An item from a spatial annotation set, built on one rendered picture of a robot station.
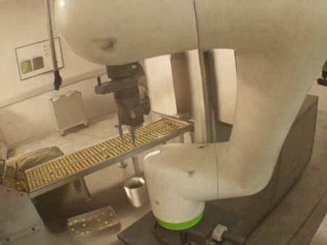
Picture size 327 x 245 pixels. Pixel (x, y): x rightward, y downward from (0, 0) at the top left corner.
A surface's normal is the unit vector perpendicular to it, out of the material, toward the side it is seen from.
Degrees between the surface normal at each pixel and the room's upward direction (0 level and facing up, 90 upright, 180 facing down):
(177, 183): 88
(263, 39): 140
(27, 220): 90
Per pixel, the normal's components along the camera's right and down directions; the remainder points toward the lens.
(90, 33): -0.14, 0.73
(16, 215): 0.60, 0.21
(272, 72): -0.49, 0.81
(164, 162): -0.23, -0.75
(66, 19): -0.54, 0.52
